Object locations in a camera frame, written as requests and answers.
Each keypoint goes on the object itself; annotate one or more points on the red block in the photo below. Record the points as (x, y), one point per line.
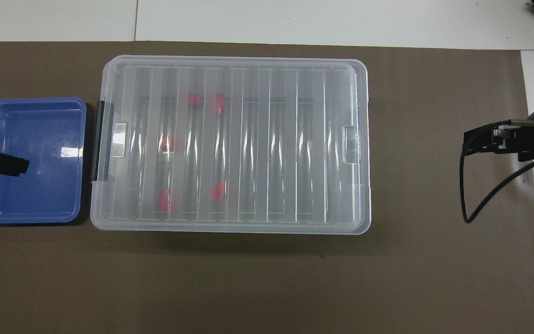
(218, 191)
(164, 200)
(193, 99)
(168, 143)
(219, 103)

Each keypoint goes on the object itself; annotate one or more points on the clear ribbed box lid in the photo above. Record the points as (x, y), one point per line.
(267, 93)

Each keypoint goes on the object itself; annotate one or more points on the blue plastic tray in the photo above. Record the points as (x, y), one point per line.
(40, 195)

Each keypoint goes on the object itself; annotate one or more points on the clear plastic storage box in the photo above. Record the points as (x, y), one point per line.
(271, 185)

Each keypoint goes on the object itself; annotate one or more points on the brown table mat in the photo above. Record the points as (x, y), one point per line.
(267, 278)

